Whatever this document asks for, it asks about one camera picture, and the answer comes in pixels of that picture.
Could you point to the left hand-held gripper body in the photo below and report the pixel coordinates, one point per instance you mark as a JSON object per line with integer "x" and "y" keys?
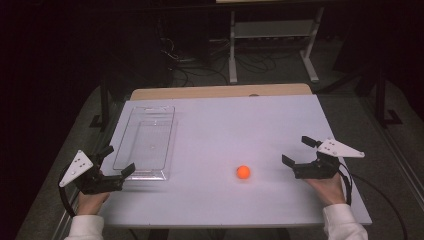
{"x": 90, "y": 181}

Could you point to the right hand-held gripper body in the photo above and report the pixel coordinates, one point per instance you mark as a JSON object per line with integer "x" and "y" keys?
{"x": 316, "y": 170}

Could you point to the clear plastic container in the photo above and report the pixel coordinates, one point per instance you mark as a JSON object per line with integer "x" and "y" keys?
{"x": 146, "y": 143}

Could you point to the orange ball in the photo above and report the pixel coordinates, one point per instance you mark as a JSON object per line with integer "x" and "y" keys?
{"x": 243, "y": 172}

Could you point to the person's left hand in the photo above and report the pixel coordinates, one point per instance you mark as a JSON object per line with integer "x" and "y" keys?
{"x": 89, "y": 203}

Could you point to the person's right hand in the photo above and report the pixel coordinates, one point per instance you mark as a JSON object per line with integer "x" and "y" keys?
{"x": 328, "y": 190}

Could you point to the black metal stand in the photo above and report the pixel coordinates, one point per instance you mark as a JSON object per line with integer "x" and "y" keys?
{"x": 381, "y": 100}
{"x": 104, "y": 106}

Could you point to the white metal desk frame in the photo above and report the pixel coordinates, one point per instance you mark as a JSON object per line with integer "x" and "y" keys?
{"x": 273, "y": 29}

